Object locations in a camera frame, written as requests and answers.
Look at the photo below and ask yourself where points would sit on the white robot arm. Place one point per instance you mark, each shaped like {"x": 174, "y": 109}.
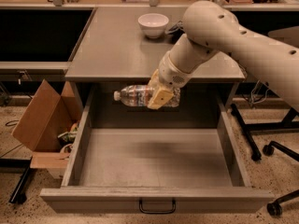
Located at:
{"x": 208, "y": 29}

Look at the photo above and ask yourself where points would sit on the black drawer handle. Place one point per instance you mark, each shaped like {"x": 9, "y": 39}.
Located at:
{"x": 157, "y": 207}

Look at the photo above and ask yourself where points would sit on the brown cardboard box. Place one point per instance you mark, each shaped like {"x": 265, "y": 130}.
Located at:
{"x": 49, "y": 114}

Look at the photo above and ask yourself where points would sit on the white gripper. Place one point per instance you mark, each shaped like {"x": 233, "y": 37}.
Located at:
{"x": 171, "y": 73}

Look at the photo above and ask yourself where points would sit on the clear plastic water bottle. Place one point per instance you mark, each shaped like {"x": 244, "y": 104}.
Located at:
{"x": 139, "y": 95}

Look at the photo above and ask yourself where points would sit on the white ceramic bowl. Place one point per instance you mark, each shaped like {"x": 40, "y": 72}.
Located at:
{"x": 153, "y": 25}

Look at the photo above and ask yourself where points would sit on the grey open top drawer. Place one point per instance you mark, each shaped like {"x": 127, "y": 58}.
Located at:
{"x": 187, "y": 154}

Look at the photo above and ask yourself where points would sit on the black stand leg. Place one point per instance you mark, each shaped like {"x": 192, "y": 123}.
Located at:
{"x": 17, "y": 166}
{"x": 256, "y": 154}

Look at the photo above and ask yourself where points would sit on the black left stand leg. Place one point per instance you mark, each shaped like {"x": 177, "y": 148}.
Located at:
{"x": 17, "y": 166}

